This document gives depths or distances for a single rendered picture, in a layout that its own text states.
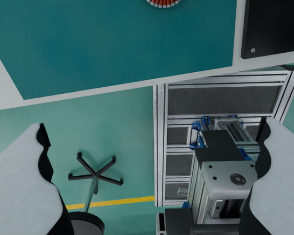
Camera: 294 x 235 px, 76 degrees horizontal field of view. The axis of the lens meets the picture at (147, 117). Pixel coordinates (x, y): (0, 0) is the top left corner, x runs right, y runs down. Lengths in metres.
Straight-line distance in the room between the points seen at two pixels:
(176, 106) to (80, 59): 0.79
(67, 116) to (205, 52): 1.26
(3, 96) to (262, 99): 1.30
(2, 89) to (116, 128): 1.02
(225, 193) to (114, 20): 0.48
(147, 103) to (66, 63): 0.94
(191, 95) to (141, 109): 0.43
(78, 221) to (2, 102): 1.01
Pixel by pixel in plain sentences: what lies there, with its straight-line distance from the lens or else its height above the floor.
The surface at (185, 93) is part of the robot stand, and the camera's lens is 1.18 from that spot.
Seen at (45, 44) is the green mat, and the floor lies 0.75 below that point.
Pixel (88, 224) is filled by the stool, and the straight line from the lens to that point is 1.53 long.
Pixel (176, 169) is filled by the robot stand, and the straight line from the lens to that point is 1.58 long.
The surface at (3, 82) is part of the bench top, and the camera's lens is 0.68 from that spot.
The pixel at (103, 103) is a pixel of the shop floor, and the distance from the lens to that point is 1.46.
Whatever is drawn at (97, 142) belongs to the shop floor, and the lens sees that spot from 1.69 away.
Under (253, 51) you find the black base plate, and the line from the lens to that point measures 0.57.
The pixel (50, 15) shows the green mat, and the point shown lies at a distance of 0.56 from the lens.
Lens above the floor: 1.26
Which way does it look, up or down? 58 degrees down
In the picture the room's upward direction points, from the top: 180 degrees clockwise
